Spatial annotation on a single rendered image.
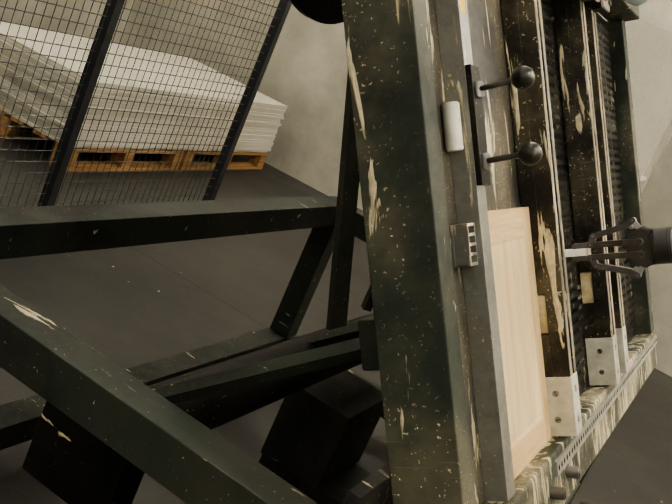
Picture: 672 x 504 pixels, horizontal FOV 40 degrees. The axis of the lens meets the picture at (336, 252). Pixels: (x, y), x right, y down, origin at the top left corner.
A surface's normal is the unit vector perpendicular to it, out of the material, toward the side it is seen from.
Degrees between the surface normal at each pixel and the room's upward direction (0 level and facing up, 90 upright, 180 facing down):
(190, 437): 0
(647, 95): 90
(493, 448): 90
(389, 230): 90
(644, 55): 90
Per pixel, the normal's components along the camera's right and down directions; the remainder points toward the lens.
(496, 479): -0.43, 0.07
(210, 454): 0.39, -0.88
